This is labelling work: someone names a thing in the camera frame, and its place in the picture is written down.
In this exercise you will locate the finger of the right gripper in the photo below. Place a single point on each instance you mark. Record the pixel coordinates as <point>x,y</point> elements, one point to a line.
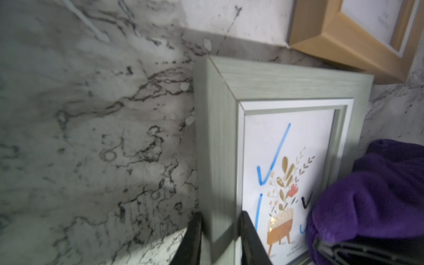
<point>372,251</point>

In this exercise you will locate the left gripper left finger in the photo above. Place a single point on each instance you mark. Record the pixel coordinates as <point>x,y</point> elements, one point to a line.
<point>189,250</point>

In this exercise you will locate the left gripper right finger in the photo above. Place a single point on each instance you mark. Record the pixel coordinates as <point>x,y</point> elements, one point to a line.
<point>253,252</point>

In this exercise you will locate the purple cloth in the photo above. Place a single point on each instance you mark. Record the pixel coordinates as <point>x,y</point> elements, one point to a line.
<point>383,197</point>

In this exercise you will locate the grey green picture frame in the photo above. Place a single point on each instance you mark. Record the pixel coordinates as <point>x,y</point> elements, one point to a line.
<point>270,139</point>

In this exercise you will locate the light wooden picture frame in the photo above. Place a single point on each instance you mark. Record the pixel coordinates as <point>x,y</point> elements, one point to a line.
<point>377,37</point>

